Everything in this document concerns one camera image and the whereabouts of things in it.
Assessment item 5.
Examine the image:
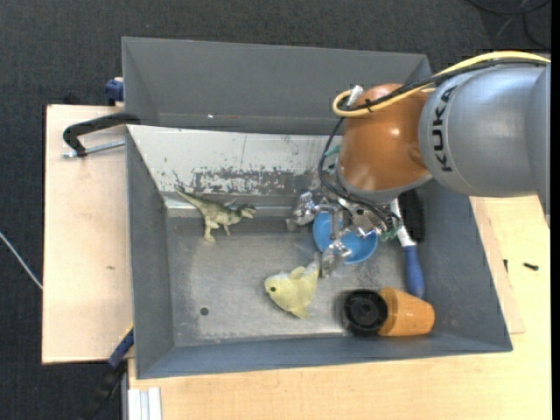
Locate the blue plastic bowl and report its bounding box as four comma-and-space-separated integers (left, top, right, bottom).
312, 211, 379, 265

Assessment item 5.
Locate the grey metal bin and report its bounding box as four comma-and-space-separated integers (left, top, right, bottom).
121, 36, 514, 380

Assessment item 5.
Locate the yellow plush fish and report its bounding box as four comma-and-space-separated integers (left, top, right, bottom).
263, 260, 321, 319

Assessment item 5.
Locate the green toy dinosaur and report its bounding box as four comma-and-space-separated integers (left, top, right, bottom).
174, 185, 258, 244

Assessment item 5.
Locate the blue and white brush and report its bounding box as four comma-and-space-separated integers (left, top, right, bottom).
390, 189, 428, 300

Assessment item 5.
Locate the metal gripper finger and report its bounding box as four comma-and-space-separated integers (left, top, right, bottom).
286, 192, 327, 232
321, 241, 352, 278

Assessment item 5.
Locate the orange plastic cup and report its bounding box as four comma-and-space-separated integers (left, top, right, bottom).
378, 287, 437, 337

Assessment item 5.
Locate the black round cap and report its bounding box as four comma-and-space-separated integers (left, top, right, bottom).
340, 289, 389, 339

